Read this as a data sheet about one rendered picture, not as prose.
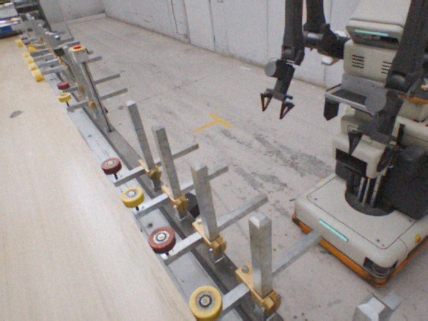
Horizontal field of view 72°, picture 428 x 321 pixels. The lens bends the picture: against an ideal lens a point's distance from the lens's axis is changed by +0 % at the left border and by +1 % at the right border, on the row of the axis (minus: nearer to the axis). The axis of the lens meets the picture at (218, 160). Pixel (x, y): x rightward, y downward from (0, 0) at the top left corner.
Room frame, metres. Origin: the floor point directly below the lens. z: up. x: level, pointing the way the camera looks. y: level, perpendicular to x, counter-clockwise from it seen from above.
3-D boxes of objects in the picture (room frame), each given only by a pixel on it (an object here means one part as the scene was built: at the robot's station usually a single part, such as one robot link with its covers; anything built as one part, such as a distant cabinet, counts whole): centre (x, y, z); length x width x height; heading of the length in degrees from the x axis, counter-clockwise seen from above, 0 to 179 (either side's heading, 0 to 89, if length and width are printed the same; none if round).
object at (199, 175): (0.63, 0.06, 0.89); 0.04 x 0.04 x 0.48; 30
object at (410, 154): (1.05, -0.74, 0.68); 0.28 x 0.27 x 0.25; 30
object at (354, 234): (1.19, -0.86, 0.16); 0.67 x 0.64 x 0.25; 120
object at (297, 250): (0.47, -0.09, 0.82); 0.43 x 0.03 x 0.04; 120
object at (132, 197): (0.81, 0.33, 0.85); 0.08 x 0.08 x 0.11
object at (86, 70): (1.70, 0.67, 0.93); 0.05 x 0.05 x 0.45; 30
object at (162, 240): (0.59, 0.20, 0.85); 0.08 x 0.08 x 0.11
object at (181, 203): (0.87, 0.19, 0.81); 0.14 x 0.06 x 0.05; 30
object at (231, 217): (0.69, 0.03, 0.80); 0.43 x 0.03 x 0.04; 120
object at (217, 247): (0.65, 0.07, 0.81); 0.14 x 0.06 x 0.05; 30
